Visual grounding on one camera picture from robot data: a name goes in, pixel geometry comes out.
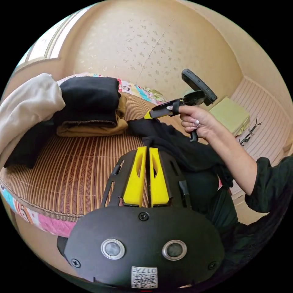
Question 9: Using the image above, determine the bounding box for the black long sleeve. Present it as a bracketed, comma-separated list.
[127, 118, 234, 190]

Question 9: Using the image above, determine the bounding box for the bed with woven mat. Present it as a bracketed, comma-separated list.
[0, 72, 224, 239]

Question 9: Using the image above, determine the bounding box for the black clothes hanger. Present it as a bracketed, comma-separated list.
[238, 117, 263, 147]

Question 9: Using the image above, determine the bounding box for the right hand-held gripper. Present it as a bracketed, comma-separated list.
[143, 90, 208, 143]

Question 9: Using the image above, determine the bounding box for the window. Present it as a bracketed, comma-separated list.
[14, 9, 80, 69]

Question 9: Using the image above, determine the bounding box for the person's body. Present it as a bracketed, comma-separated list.
[183, 156, 293, 282]

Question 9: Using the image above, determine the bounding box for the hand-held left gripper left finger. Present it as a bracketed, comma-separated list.
[123, 146, 147, 207]

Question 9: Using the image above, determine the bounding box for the pale green box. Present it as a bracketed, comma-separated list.
[208, 96, 251, 137]

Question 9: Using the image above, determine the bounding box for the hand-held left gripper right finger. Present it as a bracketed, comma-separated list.
[149, 147, 171, 208]

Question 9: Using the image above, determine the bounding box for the pile of clothes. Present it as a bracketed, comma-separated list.
[0, 73, 128, 169]

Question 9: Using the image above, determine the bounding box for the person's right forearm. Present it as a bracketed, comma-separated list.
[205, 123, 260, 196]

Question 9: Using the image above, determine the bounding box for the person's right hand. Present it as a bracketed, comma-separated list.
[166, 105, 221, 140]

